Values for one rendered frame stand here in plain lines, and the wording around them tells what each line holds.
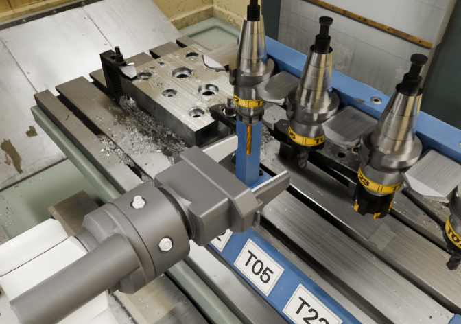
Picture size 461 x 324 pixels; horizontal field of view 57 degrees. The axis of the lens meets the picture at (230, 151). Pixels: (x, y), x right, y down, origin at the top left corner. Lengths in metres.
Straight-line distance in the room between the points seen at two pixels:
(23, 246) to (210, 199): 0.17
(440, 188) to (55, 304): 0.36
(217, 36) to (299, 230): 1.44
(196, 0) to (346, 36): 1.10
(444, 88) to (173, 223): 0.85
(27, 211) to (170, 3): 1.15
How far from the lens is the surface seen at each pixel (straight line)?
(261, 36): 0.57
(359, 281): 0.76
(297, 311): 0.68
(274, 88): 0.56
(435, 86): 1.13
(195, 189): 0.44
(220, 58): 0.63
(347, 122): 0.52
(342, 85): 0.57
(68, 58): 1.64
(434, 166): 0.49
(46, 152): 1.43
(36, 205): 1.31
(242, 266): 0.72
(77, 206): 1.12
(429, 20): 1.05
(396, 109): 0.45
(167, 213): 0.41
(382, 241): 0.82
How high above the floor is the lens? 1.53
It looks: 42 degrees down
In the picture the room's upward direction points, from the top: straight up
